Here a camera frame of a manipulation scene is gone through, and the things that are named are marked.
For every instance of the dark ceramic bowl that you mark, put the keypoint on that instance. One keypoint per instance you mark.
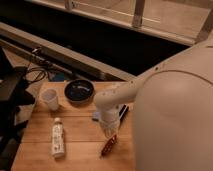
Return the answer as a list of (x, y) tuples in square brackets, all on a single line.
[(79, 90)]

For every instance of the metal window rail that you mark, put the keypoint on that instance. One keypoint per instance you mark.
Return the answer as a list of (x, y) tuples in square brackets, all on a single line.
[(97, 50)]

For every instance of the black equipment at left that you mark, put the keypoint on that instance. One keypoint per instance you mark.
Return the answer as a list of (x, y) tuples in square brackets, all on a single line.
[(13, 94)]

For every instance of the white labelled bottle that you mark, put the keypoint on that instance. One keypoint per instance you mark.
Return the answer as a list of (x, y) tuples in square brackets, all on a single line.
[(58, 149)]

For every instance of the black white striped block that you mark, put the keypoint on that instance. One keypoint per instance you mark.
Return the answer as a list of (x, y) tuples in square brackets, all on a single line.
[(123, 112)]

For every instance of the clear plastic cup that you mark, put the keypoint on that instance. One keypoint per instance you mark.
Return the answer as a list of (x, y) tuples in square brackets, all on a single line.
[(50, 98)]

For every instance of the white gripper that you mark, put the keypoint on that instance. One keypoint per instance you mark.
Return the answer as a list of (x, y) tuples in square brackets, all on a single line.
[(109, 122)]

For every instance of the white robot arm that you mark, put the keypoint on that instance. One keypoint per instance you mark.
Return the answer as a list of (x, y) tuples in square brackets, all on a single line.
[(172, 122)]

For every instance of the red pepper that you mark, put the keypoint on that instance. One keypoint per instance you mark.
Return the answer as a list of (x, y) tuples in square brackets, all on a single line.
[(109, 145)]

